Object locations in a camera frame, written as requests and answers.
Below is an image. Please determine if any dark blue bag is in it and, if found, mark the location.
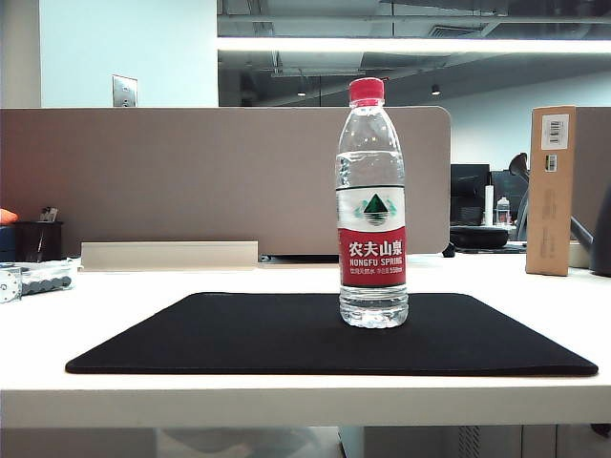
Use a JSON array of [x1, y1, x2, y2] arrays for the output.
[[0, 223, 16, 263]]

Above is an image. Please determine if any black computer monitor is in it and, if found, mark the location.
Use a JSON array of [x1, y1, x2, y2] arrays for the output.
[[491, 170, 529, 226], [450, 163, 492, 226]]

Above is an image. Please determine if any tall cardboard box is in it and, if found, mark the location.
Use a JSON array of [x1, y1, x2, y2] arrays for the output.
[[524, 105, 578, 277]]

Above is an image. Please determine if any black office chair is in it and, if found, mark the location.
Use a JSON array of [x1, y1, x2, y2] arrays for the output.
[[507, 152, 532, 239]]

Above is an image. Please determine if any black mouse pad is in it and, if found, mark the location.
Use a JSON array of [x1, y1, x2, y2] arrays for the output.
[[64, 291, 600, 377]]

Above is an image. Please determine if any plastic water bottle red label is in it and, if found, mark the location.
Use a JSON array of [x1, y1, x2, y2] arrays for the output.
[[335, 78, 411, 330]]

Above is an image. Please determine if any white linear ceiling light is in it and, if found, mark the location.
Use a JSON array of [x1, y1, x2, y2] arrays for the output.
[[217, 36, 611, 54]]

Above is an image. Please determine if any narrow beige desk divider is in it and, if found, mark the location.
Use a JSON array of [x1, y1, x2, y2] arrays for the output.
[[572, 105, 611, 242]]

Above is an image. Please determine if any silver wall switch plate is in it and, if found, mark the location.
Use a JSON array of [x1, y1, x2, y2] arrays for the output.
[[112, 74, 139, 108]]

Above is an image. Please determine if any grey watering can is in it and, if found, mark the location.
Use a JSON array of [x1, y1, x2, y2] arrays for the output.
[[571, 183, 611, 277]]

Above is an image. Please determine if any black mesh pen holder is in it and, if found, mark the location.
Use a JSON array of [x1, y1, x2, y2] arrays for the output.
[[12, 219, 65, 263]]

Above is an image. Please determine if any beige cable flap lid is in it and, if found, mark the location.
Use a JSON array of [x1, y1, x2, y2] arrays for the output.
[[79, 240, 260, 273]]

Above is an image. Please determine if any white poker chip stack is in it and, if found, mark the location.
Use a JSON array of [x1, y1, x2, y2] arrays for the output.
[[0, 270, 22, 302]]

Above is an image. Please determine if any black round pouch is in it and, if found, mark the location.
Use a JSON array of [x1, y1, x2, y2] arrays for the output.
[[450, 224, 513, 250]]

